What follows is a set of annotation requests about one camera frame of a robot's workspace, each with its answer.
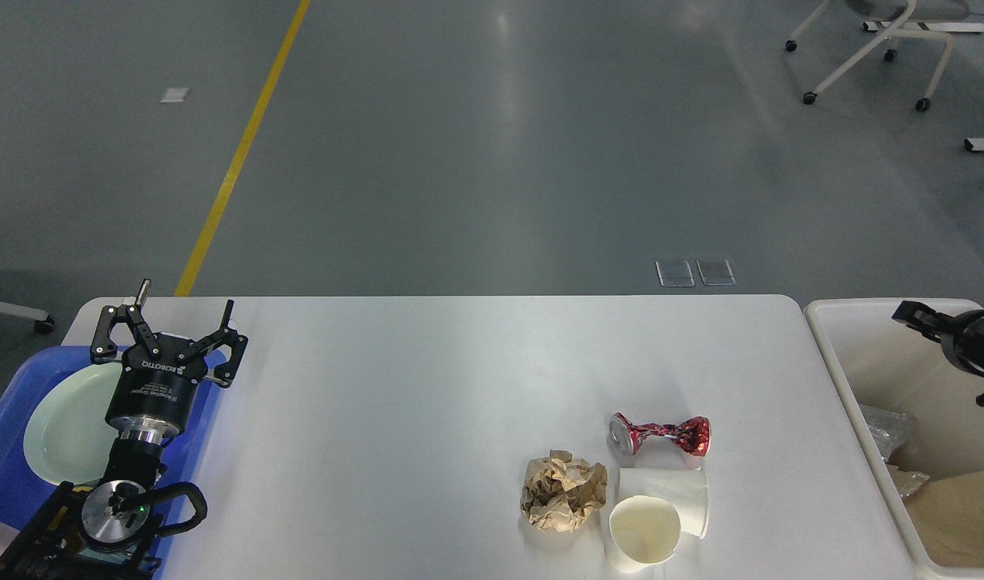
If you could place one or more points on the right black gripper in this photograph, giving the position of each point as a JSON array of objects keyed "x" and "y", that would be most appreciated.
[{"x": 962, "y": 336}]

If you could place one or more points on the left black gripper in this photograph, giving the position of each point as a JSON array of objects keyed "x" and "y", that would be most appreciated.
[{"x": 157, "y": 391}]

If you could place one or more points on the square aluminium foil tray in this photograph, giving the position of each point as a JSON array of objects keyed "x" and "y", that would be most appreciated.
[{"x": 890, "y": 430}]

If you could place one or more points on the mint green plate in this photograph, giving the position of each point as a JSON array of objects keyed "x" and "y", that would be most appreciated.
[{"x": 67, "y": 437}]

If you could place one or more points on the aluminium foil sheet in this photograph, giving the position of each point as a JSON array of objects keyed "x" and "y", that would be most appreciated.
[{"x": 907, "y": 482}]

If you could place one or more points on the brown paper bag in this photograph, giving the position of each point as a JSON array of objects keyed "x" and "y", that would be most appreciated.
[{"x": 948, "y": 516}]

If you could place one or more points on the white paper cup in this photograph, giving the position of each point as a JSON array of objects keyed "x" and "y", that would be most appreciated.
[
  {"x": 643, "y": 531},
  {"x": 687, "y": 490}
]

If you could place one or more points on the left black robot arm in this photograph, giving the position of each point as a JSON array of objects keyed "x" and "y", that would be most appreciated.
[{"x": 106, "y": 527}]

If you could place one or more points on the beige plastic bin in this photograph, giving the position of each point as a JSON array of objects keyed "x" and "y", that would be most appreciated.
[{"x": 874, "y": 360}]

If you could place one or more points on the white furniture leg with caster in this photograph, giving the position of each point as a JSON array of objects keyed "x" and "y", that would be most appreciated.
[{"x": 42, "y": 321}]

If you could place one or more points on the right floor plate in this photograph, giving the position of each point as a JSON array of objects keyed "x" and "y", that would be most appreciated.
[{"x": 716, "y": 272}]

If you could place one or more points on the floor plate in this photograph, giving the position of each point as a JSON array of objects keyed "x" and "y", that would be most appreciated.
[
  {"x": 716, "y": 272},
  {"x": 675, "y": 274}
]

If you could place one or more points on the white floor label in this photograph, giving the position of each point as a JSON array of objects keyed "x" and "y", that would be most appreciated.
[{"x": 174, "y": 95}]

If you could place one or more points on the crushed red can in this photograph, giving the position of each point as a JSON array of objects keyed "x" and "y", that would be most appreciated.
[{"x": 692, "y": 436}]

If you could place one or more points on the left floor plate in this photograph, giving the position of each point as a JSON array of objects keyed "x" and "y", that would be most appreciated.
[{"x": 675, "y": 274}]

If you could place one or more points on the crumpled brown paper ball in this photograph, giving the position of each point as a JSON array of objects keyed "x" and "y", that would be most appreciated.
[{"x": 559, "y": 492}]

